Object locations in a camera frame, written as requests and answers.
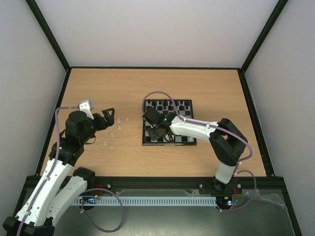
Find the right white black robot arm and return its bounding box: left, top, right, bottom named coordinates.
left=142, top=107, right=248, bottom=193

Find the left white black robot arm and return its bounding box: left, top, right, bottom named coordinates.
left=3, top=105, right=115, bottom=236

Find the circuit board with leds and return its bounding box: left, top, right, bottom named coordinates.
left=216, top=194, right=239, bottom=206

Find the black and white chessboard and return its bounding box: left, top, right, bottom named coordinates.
left=142, top=99, right=197, bottom=146

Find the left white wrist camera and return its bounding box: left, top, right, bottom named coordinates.
left=79, top=99, right=94, bottom=119

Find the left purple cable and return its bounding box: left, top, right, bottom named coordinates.
left=16, top=105, right=125, bottom=236

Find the white slotted cable duct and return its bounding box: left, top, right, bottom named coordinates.
left=71, top=196, right=217, bottom=207

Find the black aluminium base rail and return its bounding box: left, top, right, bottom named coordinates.
left=88, top=177, right=287, bottom=196

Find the black frame post left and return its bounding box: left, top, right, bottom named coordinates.
left=26, top=0, right=71, bottom=71

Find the black frame post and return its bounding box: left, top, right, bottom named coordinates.
left=240, top=0, right=288, bottom=74
left=26, top=0, right=71, bottom=71

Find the black frame post right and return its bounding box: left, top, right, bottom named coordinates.
left=240, top=0, right=288, bottom=74

